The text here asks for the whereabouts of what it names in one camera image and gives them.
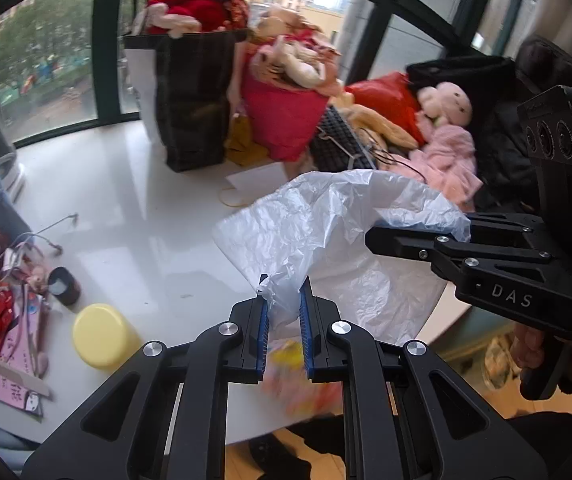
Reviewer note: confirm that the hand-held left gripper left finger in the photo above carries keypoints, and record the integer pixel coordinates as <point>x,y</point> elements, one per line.
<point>261,330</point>

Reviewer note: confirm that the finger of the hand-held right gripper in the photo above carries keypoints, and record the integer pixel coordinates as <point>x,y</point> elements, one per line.
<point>511,225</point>
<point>401,242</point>

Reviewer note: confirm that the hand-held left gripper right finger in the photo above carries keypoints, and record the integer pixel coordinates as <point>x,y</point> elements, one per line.
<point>307,330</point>

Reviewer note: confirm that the white plastic bag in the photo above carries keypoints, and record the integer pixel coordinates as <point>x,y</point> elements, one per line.
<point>326,240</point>

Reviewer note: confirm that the person's right hand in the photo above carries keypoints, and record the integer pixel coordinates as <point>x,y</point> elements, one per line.
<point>526,352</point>

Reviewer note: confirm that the black jacket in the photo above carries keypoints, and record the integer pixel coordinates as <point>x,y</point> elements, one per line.
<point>501,135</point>

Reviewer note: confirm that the pink fleece cloth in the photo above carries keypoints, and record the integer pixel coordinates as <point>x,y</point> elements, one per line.
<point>451,160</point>

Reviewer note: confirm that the tan plush toy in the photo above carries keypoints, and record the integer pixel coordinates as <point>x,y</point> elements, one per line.
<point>381,127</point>

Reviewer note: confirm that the black keyboard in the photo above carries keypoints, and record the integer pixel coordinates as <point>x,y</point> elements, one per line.
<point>336,140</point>

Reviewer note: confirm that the looped yellow rubber band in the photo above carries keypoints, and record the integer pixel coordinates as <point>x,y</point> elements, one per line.
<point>224,197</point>

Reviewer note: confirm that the pink plush toy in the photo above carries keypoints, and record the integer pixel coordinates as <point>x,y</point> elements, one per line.
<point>446,102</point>

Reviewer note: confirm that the red plastic bag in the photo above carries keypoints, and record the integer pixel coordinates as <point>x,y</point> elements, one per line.
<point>391,100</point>

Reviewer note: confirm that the white paper sheet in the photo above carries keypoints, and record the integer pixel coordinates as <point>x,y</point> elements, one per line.
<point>258,180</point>

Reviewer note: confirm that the yellow lidded cup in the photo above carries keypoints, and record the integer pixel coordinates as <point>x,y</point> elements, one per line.
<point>106,337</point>

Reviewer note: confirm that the red fabric bag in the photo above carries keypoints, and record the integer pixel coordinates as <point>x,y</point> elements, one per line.
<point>281,115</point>

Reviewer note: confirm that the yellow cloth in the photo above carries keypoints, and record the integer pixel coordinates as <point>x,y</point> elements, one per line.
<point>246,142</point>

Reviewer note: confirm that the small black jar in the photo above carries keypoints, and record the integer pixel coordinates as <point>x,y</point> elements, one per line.
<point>63,287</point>

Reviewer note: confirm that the beige plush toy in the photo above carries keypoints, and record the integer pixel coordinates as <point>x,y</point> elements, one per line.
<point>296,60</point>

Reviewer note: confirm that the dark plaid shopping bag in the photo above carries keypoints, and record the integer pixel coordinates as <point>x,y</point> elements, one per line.
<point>191,100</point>

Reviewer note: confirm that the pink booklet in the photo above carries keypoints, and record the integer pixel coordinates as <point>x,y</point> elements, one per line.
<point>3,380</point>

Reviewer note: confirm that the red clothing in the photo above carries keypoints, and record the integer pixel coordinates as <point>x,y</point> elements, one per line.
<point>201,7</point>

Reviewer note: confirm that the black window frame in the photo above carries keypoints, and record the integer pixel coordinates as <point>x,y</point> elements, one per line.
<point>108,50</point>

